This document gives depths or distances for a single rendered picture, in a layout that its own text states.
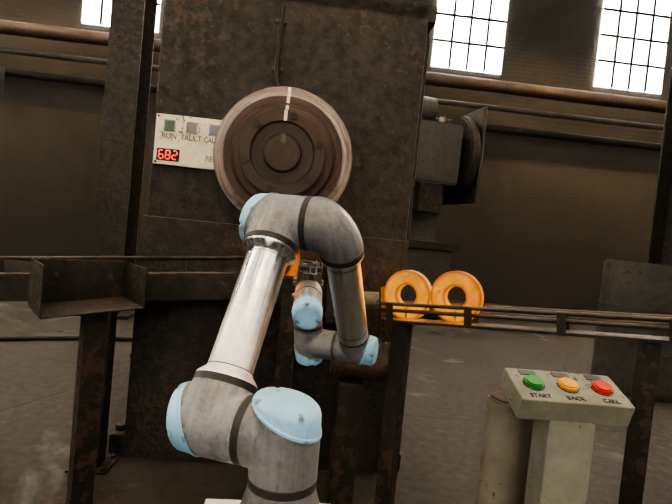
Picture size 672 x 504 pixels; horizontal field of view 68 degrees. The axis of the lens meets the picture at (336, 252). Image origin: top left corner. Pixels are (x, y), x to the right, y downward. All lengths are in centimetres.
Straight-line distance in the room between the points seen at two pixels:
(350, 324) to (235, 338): 34
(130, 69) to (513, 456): 410
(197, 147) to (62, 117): 691
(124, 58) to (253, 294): 388
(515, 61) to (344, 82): 706
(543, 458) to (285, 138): 114
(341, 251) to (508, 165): 757
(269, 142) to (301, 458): 107
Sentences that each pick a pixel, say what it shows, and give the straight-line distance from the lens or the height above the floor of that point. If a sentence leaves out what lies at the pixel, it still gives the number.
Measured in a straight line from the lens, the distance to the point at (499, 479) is 135.
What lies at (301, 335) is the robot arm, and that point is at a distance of 130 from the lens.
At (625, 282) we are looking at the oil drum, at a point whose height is 74.
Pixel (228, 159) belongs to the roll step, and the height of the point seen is 108.
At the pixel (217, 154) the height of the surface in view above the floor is 110.
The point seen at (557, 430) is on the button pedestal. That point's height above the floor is 52.
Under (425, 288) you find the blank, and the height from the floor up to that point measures 73.
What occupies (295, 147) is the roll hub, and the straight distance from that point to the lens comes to 165.
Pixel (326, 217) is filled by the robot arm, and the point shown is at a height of 90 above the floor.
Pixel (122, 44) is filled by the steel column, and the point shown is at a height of 223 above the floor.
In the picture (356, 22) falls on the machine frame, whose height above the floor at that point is 165.
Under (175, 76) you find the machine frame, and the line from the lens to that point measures 201.
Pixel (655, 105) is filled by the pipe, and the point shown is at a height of 318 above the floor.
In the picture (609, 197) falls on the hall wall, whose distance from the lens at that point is 925.
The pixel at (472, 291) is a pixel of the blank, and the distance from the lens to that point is 151.
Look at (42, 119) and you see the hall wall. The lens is 888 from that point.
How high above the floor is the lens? 88
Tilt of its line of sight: 2 degrees down
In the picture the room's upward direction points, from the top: 6 degrees clockwise
